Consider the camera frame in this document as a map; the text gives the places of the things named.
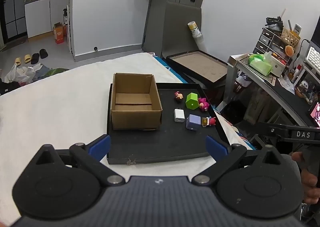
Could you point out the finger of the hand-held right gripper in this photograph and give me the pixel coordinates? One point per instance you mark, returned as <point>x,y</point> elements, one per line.
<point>271,129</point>

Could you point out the green cube toy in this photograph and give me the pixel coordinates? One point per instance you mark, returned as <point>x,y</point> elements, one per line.
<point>191,101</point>

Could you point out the grey drawer organiser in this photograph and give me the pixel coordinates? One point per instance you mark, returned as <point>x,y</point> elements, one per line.
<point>265,40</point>

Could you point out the spray bottle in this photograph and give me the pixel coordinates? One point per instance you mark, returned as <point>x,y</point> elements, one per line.
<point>65,16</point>

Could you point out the white charger plug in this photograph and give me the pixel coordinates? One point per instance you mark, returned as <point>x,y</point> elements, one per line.
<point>179,115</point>

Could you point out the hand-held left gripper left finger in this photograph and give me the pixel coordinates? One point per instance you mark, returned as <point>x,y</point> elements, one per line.
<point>100,147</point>

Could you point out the brown cardboard box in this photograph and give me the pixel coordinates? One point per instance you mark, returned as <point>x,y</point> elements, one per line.
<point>132,116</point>

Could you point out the white floor cabinet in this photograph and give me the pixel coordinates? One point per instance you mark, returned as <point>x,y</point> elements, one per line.
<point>37,19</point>

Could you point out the grey leaning panel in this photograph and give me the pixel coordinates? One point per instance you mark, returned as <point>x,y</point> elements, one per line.
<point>177,29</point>

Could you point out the green tissue pack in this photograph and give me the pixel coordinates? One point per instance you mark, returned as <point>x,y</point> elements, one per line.
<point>260,65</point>

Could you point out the person's right hand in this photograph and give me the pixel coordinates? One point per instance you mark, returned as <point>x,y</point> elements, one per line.
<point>310,187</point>

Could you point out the grey door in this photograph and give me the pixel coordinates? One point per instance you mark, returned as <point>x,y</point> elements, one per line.
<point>155,16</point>

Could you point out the orange carton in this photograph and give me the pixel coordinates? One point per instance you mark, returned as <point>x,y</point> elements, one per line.
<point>59,34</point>

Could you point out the orange slice toy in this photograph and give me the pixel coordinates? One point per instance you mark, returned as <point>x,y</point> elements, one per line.
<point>289,51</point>

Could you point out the phone with pink screen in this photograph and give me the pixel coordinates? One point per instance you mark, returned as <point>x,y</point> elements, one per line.
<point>315,114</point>

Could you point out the black grid glass door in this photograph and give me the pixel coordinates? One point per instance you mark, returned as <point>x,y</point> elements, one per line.
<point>12,4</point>

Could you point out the white plastic bag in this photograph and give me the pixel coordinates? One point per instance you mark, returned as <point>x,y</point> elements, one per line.
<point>20,74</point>

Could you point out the skeleton figurine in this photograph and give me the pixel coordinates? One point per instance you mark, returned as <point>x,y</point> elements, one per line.
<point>303,89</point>

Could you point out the black desk mat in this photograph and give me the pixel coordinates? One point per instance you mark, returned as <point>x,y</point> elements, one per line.
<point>292,99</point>

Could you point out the patterned desk mat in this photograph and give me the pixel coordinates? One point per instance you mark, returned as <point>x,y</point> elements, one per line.
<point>243,59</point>

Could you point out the small white bottle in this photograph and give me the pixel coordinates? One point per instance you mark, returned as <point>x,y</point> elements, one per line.
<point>296,71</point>

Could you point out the small figurine with amber bottle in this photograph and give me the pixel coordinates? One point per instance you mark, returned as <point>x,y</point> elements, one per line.
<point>208,121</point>

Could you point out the dark cloth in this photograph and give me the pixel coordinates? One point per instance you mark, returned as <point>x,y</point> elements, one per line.
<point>7,87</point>

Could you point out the white keyboard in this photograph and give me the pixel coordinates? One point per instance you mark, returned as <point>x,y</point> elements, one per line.
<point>313,58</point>

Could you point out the black box lid brown inside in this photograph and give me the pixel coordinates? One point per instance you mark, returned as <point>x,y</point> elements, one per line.
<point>200,64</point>

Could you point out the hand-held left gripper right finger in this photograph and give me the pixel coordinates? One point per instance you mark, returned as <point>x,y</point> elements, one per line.
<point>216,148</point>

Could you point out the small brown pink figurine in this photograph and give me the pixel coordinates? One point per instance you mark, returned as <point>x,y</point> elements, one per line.
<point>178,96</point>

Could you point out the purple cube charger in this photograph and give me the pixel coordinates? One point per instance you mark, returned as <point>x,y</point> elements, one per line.
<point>193,122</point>

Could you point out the white remote control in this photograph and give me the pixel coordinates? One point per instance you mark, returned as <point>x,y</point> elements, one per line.
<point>297,29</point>

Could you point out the grey metal desk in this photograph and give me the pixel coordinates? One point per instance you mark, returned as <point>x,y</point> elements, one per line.
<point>232,76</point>

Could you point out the wicker basket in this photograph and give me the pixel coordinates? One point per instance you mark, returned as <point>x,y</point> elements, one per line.
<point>290,38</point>

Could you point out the pink bear toy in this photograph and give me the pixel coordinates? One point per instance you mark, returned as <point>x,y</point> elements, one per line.
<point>203,104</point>

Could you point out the black slipper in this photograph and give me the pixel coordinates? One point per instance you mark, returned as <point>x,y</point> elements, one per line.
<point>43,53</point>
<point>35,58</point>

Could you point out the white narrow rack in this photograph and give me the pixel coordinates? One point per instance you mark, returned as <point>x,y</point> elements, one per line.
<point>70,29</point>

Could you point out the black shallow tray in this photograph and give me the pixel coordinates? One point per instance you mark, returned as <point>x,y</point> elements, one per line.
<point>162,141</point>

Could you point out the grey blue clothes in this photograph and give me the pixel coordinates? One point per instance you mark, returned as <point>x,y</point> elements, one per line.
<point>42,70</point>

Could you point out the yellow white canister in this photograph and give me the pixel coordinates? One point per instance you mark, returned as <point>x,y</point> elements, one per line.
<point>193,28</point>

